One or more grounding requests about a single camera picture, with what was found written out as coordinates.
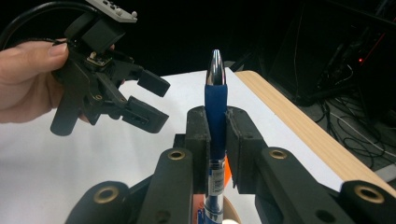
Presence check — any blue ballpoint pen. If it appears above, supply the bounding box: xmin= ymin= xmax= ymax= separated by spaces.
xmin=204 ymin=49 xmax=229 ymax=224

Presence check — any tan pen holder cup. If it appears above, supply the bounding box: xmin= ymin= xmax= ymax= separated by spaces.
xmin=222 ymin=195 xmax=243 ymax=224

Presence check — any tangle of floor cables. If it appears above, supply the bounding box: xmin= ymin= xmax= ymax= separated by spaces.
xmin=314 ymin=90 xmax=396 ymax=167

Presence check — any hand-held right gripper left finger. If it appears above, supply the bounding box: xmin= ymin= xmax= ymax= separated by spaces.
xmin=185 ymin=105 xmax=211 ymax=194

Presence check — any white table mat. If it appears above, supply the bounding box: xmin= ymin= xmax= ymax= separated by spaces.
xmin=0 ymin=66 xmax=344 ymax=224

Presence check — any dark equipment with red light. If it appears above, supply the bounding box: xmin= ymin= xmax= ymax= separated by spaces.
xmin=267 ymin=0 xmax=396 ymax=106

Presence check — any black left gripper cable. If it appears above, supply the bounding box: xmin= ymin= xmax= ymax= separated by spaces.
xmin=0 ymin=1 xmax=92 ymax=50

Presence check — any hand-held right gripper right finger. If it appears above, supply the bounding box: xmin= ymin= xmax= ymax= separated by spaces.
xmin=225 ymin=105 xmax=269 ymax=195

